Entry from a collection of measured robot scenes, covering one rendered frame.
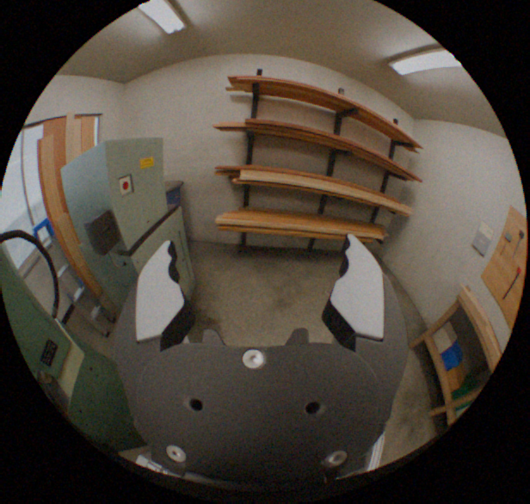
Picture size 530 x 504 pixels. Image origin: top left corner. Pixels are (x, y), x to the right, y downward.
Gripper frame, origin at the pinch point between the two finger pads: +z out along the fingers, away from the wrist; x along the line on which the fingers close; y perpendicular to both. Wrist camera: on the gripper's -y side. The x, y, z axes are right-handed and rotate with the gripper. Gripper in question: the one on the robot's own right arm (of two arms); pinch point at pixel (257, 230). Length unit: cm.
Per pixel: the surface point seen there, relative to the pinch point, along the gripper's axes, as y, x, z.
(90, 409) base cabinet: 47, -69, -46
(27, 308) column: 8, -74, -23
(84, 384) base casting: 40, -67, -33
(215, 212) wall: 66, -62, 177
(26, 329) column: 11, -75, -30
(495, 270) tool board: 32, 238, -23
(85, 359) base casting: 36, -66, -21
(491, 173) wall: -59, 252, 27
